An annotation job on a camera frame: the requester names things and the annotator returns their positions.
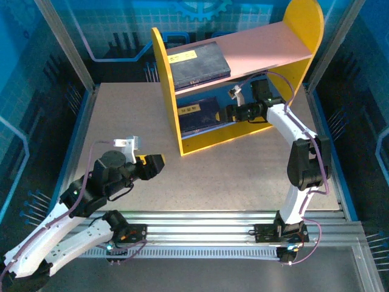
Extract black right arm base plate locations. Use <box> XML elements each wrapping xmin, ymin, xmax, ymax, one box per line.
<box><xmin>253</xmin><ymin>223</ymin><xmax>309</xmax><ymax>244</ymax></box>

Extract aluminium mounting rail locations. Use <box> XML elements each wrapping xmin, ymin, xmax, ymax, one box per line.
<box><xmin>35</xmin><ymin>209</ymin><xmax>365</xmax><ymax>246</ymax></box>

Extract aluminium frame post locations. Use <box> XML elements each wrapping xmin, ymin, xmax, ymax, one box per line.
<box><xmin>33</xmin><ymin>0</ymin><xmax>95</xmax><ymax>92</ymax></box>
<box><xmin>305</xmin><ymin>0</ymin><xmax>365</xmax><ymax>91</ymax></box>

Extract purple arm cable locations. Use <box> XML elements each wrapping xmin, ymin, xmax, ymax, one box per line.
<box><xmin>233</xmin><ymin>71</ymin><xmax>331</xmax><ymax>267</ymax></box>
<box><xmin>0</xmin><ymin>139</ymin><xmax>148</xmax><ymax>266</ymax></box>

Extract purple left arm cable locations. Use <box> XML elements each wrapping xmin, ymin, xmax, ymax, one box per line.
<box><xmin>0</xmin><ymin>139</ymin><xmax>148</xmax><ymax>266</ymax></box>

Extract black connector box with LED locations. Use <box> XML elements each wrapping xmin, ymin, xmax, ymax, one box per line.
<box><xmin>278</xmin><ymin>245</ymin><xmax>301</xmax><ymax>265</ymax></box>
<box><xmin>105</xmin><ymin>242</ymin><xmax>129</xmax><ymax>265</ymax></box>

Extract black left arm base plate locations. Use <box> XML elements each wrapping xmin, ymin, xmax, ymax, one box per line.
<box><xmin>92</xmin><ymin>223</ymin><xmax>149</xmax><ymax>244</ymax></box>

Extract grey slotted cable duct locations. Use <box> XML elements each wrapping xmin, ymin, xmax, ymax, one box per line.
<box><xmin>48</xmin><ymin>246</ymin><xmax>282</xmax><ymax>261</ymax></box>

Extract aluminium table side rail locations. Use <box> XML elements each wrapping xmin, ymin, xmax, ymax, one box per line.
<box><xmin>59</xmin><ymin>83</ymin><xmax>101</xmax><ymax>212</ymax></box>
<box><xmin>305</xmin><ymin>85</ymin><xmax>350</xmax><ymax>220</ymax></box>

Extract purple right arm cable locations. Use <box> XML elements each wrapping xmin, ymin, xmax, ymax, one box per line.
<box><xmin>233</xmin><ymin>71</ymin><xmax>331</xmax><ymax>267</ymax></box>

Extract yellow pink blue bookshelf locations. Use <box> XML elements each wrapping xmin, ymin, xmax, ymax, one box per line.
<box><xmin>151</xmin><ymin>0</ymin><xmax>325</xmax><ymax>156</ymax></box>

